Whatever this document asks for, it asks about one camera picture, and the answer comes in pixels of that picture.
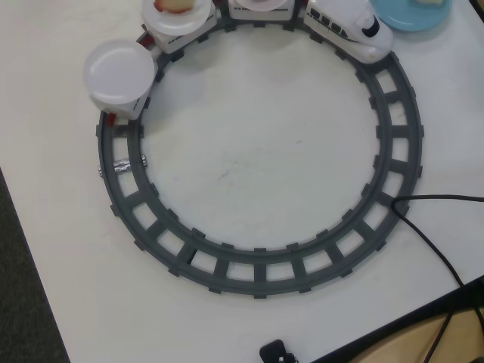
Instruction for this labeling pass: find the black clamp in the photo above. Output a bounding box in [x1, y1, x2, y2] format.
[259, 339, 299, 363]

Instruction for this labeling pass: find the white Shinkansen toy locomotive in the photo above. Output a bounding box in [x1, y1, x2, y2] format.
[304, 0, 394, 64]

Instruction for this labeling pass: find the grey circular toy train track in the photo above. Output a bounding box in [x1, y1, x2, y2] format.
[95, 0, 427, 300]

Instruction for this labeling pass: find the thick black cable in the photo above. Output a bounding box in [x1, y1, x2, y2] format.
[391, 194, 484, 363]

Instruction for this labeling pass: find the shrimp sushi piece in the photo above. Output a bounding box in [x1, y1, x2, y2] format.
[153, 0, 196, 14]

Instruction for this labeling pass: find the light blue round dish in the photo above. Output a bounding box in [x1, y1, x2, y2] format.
[368, 0, 453, 32]

